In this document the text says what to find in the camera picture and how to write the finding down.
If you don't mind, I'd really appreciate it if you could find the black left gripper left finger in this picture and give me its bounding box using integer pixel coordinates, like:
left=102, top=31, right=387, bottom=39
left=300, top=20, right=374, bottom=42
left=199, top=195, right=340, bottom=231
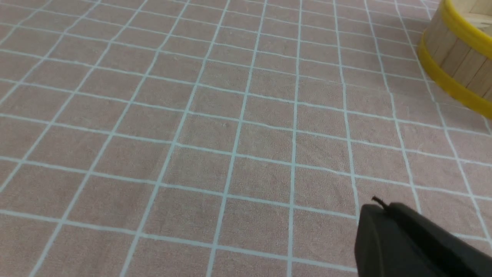
left=354, top=204, right=444, bottom=277

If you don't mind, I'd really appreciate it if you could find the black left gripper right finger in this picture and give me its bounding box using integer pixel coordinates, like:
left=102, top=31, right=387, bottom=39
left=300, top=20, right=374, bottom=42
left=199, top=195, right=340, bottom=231
left=386, top=203, right=491, bottom=277

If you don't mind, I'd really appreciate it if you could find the bamboo steamer tray yellow rim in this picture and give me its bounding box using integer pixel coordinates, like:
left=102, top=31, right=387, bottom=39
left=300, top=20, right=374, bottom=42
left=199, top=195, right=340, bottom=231
left=417, top=0, right=492, bottom=119

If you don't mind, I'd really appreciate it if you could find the pink checkered tablecloth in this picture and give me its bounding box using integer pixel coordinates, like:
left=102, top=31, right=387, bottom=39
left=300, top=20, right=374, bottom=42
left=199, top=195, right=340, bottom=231
left=0, top=0, right=491, bottom=277

